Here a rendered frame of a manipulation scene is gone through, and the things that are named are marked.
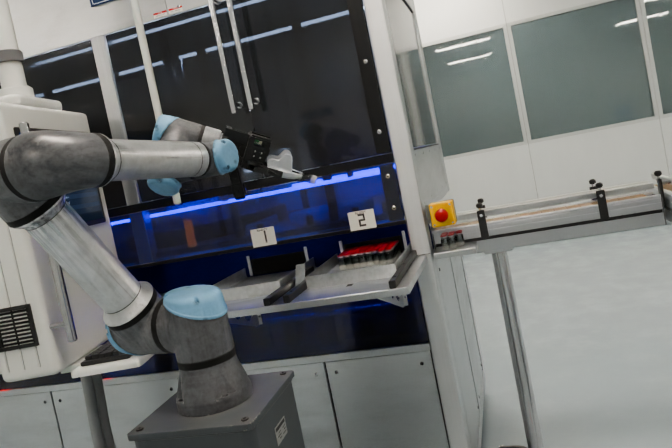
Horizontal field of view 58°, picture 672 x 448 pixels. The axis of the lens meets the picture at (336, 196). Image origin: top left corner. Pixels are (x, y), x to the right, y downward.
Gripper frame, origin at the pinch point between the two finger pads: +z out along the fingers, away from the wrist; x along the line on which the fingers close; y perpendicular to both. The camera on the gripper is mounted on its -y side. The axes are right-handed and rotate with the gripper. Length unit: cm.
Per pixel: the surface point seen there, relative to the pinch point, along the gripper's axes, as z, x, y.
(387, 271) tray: 31.9, 2.1, -19.0
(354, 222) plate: 26.8, 33.0, -16.6
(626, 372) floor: 185, 81, -65
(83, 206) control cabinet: -55, 46, -38
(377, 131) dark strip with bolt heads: 24.9, 35.5, 12.8
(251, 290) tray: -0.2, 15.6, -39.6
